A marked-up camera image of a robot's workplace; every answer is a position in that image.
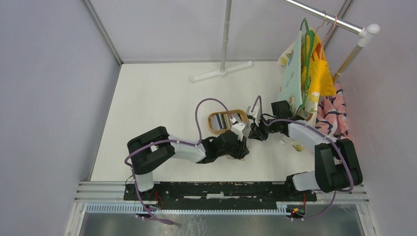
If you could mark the wooden rack pole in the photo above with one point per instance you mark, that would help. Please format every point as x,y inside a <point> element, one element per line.
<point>347,62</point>

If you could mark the green clothes hanger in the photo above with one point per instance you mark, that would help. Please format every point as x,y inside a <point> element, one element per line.
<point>308,49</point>

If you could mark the pink clothes hanger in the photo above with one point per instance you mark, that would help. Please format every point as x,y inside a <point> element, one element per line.
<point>320,46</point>

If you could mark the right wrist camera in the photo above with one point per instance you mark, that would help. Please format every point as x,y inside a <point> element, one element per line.
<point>253,113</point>

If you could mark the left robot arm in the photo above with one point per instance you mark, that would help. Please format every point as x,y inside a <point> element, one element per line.
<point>150,150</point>

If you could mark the yellow garment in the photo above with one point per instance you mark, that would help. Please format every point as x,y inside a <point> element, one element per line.
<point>319,73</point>

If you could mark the white printed garment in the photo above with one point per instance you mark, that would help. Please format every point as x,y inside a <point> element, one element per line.
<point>291,86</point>

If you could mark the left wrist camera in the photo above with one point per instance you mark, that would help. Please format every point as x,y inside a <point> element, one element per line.
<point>239,128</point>

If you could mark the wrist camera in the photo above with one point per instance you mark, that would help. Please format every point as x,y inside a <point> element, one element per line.
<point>253,113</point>
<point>239,128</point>

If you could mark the metal hanging rod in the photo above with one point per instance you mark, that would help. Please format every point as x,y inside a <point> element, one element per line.
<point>360,31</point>

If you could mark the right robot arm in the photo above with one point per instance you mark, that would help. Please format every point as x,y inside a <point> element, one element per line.
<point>336,167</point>

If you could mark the cards in holder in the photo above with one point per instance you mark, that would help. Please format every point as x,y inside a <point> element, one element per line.
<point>220,121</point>

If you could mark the wooden card tray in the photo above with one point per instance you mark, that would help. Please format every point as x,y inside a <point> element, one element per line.
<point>232,158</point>

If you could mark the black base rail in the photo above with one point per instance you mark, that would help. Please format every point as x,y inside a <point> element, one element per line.
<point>224,195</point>

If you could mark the tan oval card holder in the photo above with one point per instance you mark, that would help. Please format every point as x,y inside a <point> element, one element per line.
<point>239,115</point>

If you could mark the pink patterned garment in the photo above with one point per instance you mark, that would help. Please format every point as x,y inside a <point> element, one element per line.
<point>332,115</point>

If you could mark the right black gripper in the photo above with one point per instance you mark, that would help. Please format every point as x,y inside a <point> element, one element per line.
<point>256,132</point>

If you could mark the white clothes rack stand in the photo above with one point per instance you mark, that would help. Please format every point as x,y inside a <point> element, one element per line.
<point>222,71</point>

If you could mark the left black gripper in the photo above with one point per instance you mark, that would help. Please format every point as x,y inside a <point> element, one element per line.
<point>242,150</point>

